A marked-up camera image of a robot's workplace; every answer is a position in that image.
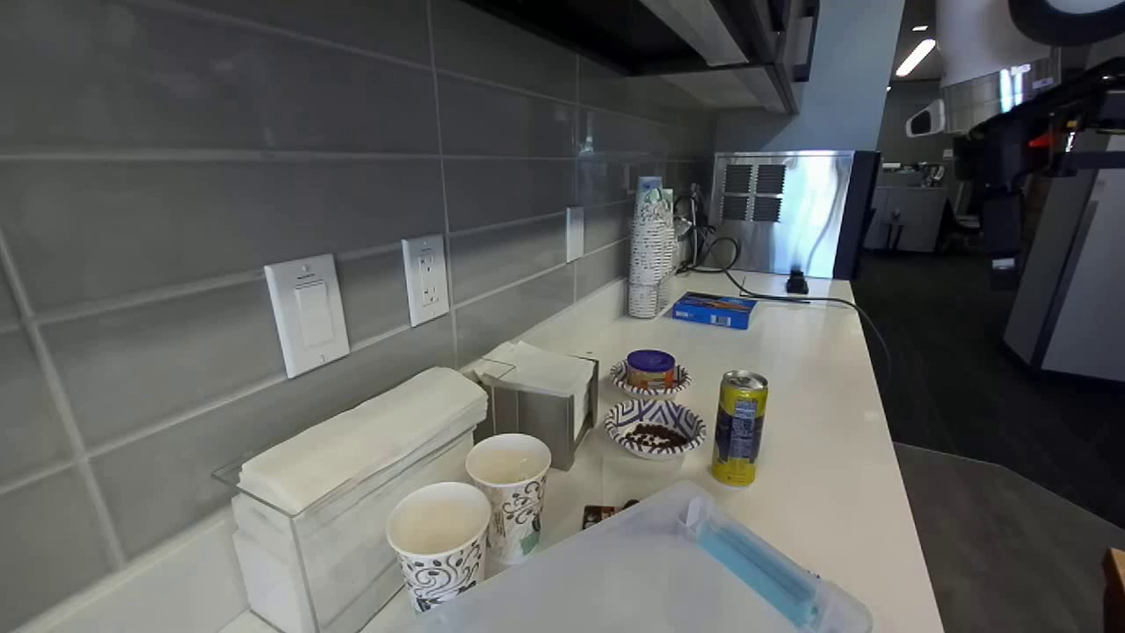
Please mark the white wall outlet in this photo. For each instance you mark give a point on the white wall outlet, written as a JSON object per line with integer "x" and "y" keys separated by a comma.
{"x": 574, "y": 234}
{"x": 425, "y": 278}

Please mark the stainless steel appliance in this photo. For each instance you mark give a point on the stainless steel appliance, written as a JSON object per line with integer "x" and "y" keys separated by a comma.
{"x": 795, "y": 208}

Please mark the patterned paper cup rear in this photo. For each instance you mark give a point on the patterned paper cup rear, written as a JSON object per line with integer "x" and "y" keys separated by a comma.
{"x": 509, "y": 468}

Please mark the white light switch plate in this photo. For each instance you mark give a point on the white light switch plate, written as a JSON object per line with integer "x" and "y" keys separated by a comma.
{"x": 308, "y": 311}

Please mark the grey napkin dispenser box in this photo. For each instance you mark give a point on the grey napkin dispenser box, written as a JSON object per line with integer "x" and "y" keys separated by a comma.
{"x": 544, "y": 394}

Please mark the far white wall outlet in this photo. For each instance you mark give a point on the far white wall outlet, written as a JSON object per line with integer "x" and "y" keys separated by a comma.
{"x": 574, "y": 234}

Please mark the patterned paper cup front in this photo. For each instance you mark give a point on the patterned paper cup front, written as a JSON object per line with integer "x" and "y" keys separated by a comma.
{"x": 440, "y": 544}

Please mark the patterned paper cup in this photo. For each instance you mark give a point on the patterned paper cup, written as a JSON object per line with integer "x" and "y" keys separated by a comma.
{"x": 509, "y": 468}
{"x": 440, "y": 544}

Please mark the yellow blue drink can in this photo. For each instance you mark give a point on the yellow blue drink can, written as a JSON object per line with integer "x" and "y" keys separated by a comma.
{"x": 740, "y": 427}

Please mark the clear napkin holder with napkins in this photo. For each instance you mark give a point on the clear napkin holder with napkins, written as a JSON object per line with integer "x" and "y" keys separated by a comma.
{"x": 308, "y": 514}

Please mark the blue flat box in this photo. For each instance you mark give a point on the blue flat box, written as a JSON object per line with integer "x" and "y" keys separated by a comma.
{"x": 713, "y": 311}

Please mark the orange bowl with blue lid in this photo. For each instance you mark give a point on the orange bowl with blue lid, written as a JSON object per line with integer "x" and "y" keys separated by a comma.
{"x": 648, "y": 372}

